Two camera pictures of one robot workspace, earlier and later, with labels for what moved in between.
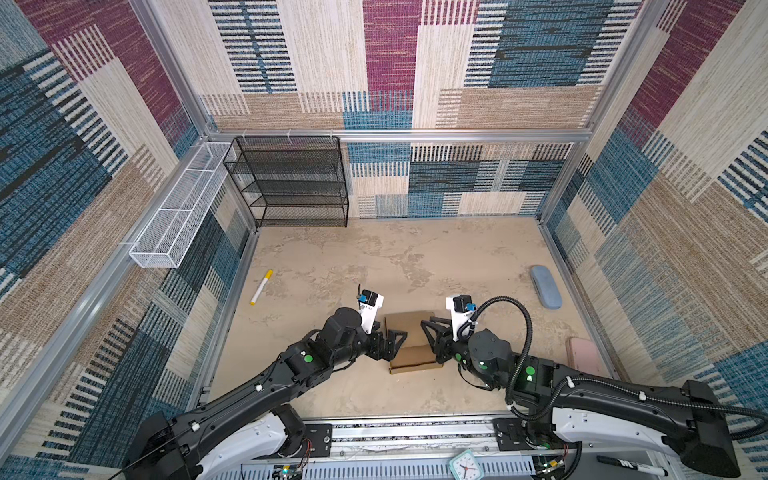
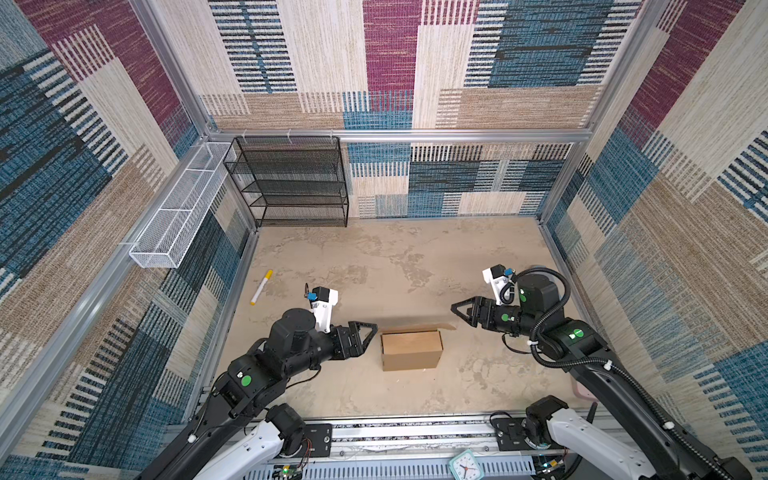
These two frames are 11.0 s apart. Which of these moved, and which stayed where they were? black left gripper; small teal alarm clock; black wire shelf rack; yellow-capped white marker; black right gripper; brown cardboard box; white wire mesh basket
Moved: black left gripper; black right gripper; brown cardboard box
Stayed: yellow-capped white marker; black wire shelf rack; white wire mesh basket; small teal alarm clock
